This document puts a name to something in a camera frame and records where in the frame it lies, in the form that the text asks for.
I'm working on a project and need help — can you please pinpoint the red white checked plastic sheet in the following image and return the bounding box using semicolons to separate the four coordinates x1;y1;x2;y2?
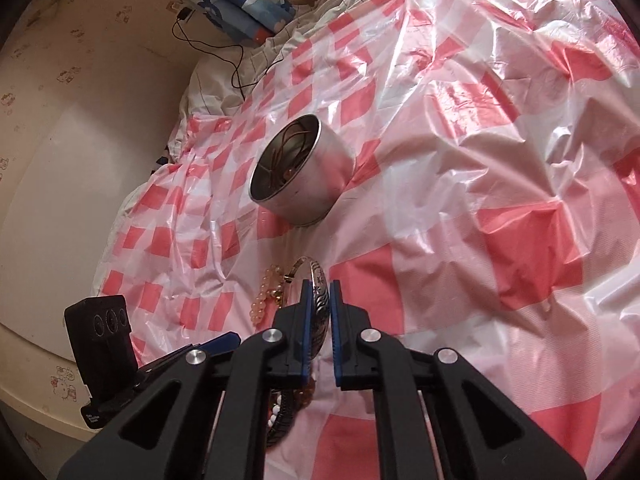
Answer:
95;0;640;480

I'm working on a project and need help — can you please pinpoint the white gridded bed sheet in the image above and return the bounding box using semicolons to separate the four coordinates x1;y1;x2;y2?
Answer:
155;0;436;166

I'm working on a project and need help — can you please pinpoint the black charging cable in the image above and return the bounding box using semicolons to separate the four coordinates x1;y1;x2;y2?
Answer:
172;7;275;103

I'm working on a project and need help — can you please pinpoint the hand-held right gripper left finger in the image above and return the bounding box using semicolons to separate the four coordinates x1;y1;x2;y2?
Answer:
55;280;316;480

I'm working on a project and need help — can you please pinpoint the blue printed pillow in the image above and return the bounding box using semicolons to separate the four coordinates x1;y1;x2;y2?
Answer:
172;0;296;43

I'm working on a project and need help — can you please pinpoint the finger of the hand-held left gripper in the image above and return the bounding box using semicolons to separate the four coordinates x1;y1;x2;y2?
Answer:
195;332;240;357

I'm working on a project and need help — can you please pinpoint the peach bead bracelet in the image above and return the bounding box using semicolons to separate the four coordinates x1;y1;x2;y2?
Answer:
248;264;317;397

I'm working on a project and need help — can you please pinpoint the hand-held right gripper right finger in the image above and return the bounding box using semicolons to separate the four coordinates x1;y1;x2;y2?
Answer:
330;280;587;480

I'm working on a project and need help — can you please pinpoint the round metal tin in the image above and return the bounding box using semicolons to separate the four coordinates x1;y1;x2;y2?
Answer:
248;114;357;226

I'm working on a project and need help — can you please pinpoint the brown cord necklace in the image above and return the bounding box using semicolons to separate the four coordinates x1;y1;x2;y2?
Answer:
264;121;319;187

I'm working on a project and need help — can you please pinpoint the silver engraved bangle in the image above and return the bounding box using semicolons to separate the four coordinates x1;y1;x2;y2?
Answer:
265;256;332;453

